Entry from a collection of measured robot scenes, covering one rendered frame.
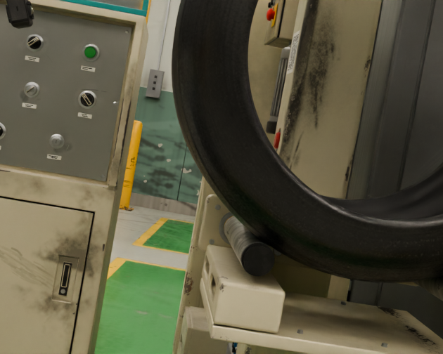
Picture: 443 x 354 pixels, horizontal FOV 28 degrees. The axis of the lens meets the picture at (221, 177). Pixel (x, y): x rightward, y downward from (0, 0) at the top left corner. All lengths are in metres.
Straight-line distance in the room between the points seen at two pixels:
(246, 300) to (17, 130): 0.91
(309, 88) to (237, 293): 0.49
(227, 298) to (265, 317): 0.06
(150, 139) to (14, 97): 8.54
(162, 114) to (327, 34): 8.94
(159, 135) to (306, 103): 8.94
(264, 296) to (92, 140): 0.84
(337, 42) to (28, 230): 0.78
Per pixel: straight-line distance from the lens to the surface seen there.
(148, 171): 10.47
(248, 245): 1.18
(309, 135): 1.54
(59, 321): 1.93
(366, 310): 1.52
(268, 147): 1.11
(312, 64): 1.54
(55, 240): 1.90
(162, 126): 10.45
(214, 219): 1.51
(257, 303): 1.18
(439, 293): 1.26
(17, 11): 1.24
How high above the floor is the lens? 1.06
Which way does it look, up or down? 3 degrees down
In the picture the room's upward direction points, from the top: 10 degrees clockwise
